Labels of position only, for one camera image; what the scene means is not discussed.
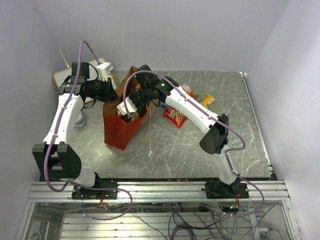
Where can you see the aluminium frame rail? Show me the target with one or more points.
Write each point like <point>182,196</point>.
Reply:
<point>154,192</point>

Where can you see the red brown paper bag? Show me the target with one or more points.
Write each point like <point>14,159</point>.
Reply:
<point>117,129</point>

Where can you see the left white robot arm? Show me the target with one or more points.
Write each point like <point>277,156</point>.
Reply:
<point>55,157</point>

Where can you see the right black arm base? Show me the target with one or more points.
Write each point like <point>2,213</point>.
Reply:
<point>216,189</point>

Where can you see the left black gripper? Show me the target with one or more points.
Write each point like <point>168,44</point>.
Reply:
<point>110,94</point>

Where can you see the yellow snack bar packet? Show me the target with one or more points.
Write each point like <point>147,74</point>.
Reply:
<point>207,100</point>

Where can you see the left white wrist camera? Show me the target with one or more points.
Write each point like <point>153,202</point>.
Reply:
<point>104,70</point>

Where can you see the teal white snack packet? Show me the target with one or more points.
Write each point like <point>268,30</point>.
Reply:
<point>164,105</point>

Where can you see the Fox's candy bag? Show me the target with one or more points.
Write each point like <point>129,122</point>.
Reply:
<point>126,118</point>

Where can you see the orange snack packet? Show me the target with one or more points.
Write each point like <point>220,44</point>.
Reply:
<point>189,91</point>

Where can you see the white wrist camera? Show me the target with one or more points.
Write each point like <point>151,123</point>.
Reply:
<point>104,70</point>
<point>127,107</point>

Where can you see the red cookie snack packet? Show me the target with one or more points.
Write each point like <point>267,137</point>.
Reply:
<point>177,117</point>

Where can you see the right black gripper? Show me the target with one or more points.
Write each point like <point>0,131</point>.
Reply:
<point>131,96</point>

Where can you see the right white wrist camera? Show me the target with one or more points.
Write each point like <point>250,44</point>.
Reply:
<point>127,107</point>

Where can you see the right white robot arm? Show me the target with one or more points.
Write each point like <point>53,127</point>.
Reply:
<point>154,86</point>

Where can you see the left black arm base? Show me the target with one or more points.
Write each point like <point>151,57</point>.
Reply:
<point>107,190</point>

